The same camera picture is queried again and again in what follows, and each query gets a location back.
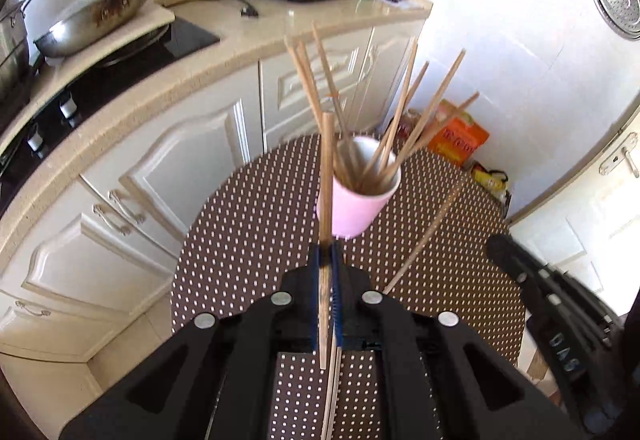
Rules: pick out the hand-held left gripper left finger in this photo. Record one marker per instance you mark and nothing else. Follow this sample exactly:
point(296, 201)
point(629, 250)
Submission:
point(314, 305)

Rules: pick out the steel steamer pot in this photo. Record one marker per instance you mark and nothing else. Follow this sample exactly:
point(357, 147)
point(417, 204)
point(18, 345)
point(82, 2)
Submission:
point(12, 50)

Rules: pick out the yellow packet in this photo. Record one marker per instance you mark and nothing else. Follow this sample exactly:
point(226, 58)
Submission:
point(487, 179)

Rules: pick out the beige kitchen countertop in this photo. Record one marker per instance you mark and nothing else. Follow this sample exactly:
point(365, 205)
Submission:
point(280, 30)

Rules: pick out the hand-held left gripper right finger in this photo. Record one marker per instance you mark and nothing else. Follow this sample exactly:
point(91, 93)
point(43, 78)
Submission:
point(339, 305)

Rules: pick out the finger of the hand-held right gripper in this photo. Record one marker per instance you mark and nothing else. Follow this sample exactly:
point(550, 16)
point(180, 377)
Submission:
point(505, 255)
point(575, 300)

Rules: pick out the round polka dot table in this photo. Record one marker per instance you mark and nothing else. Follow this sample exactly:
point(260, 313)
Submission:
point(250, 230)

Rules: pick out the orange rice bag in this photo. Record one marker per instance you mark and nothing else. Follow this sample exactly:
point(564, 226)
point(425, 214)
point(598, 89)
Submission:
point(465, 142)

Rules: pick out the pink cup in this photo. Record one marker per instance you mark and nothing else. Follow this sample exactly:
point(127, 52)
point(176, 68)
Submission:
point(355, 215)

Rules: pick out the stove knob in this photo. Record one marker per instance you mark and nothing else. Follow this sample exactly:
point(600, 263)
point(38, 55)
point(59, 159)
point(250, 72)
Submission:
point(36, 140)
point(68, 109)

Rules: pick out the bunch of wooden chopsticks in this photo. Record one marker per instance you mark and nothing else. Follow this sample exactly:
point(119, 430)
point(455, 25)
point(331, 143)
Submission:
point(372, 167)

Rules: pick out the single wooden chopstick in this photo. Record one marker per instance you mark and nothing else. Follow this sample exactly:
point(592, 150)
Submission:
point(331, 395)
point(327, 155)
point(425, 240)

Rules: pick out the cream base cabinet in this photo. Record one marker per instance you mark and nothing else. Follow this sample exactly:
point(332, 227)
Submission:
point(190, 160)

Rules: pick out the round metal steamer plate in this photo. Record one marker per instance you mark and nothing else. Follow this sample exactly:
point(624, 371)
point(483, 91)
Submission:
point(617, 0)

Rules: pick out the white door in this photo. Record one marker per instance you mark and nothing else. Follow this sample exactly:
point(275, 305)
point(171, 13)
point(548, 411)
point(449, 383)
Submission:
point(600, 230)

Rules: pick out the black gas stove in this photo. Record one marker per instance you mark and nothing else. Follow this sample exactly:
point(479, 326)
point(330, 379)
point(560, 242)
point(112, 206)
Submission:
point(190, 40)

